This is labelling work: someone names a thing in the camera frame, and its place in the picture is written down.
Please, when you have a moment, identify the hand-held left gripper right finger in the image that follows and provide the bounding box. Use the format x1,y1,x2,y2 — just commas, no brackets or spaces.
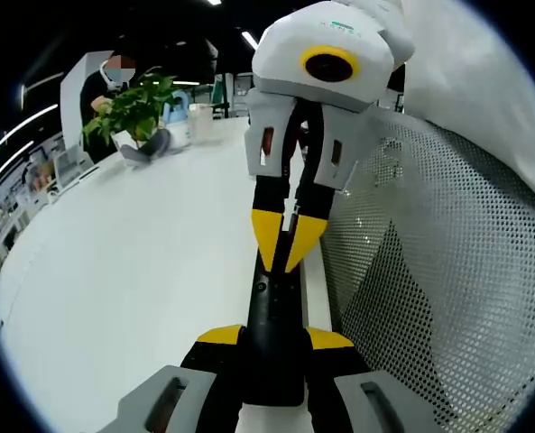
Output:
305,327,439,433

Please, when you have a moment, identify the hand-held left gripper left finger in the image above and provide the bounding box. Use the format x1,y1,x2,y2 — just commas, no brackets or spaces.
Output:
97,323,246,433

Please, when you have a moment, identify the black remote control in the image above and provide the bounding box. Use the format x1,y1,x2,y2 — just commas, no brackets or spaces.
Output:
241,229,314,407

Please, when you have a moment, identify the clear plastic container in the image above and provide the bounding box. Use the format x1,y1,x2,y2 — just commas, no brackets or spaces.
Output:
188,102,215,143

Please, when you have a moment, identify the blue and white jug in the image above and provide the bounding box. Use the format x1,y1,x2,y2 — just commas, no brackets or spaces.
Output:
161,88,192,147

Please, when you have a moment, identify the grey mesh office chair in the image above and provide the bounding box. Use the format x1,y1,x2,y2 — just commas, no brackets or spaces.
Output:
314,106,535,433

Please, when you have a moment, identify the green potted plant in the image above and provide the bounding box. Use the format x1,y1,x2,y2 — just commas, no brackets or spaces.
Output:
81,73,179,164

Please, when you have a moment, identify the white chair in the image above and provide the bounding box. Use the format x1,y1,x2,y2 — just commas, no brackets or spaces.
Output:
51,143,96,188

